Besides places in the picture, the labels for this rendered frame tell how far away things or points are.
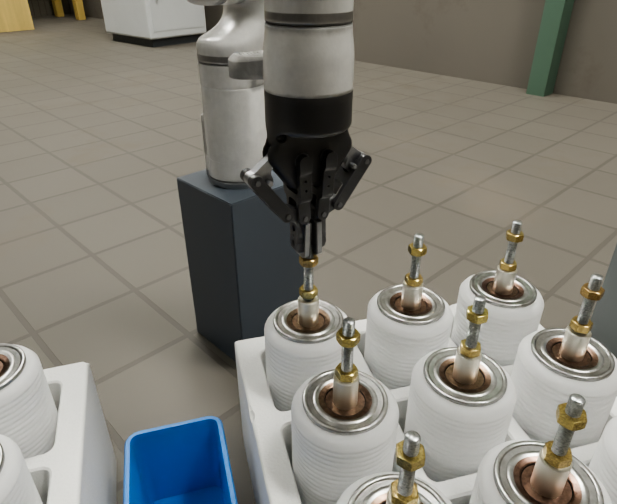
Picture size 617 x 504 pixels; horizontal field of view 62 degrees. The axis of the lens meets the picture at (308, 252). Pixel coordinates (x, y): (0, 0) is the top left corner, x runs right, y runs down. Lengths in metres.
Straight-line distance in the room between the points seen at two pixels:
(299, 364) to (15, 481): 0.26
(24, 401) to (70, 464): 0.07
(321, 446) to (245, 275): 0.38
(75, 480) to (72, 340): 0.50
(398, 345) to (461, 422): 0.12
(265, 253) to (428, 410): 0.39
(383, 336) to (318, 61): 0.30
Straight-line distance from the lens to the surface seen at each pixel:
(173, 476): 0.70
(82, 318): 1.06
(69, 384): 0.64
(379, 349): 0.59
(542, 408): 0.57
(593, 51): 2.89
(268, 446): 0.53
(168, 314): 1.02
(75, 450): 0.57
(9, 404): 0.56
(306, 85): 0.41
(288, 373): 0.55
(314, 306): 0.53
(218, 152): 0.74
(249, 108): 0.72
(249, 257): 0.76
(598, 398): 0.56
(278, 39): 0.42
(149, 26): 4.31
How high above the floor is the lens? 0.59
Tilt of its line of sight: 30 degrees down
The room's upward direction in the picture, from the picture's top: straight up
